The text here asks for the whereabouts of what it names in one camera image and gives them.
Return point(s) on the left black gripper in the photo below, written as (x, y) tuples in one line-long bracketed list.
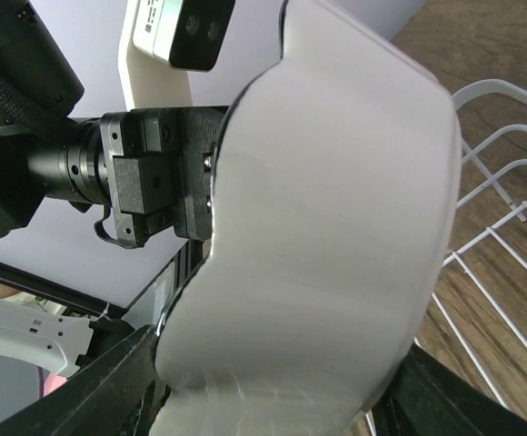
[(159, 165)]

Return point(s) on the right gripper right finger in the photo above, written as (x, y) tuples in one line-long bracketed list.
[(427, 399)]

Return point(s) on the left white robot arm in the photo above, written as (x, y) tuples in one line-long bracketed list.
[(44, 152)]

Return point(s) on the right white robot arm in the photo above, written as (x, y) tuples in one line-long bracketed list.
[(66, 345)]

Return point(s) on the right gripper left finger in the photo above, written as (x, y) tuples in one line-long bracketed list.
[(118, 394)]

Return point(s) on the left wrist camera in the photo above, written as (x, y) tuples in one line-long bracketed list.
[(162, 42)]

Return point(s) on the white wire dish rack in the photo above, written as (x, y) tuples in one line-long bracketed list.
[(476, 324)]

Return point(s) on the white scalloped bowl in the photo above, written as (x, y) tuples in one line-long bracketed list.
[(335, 186)]

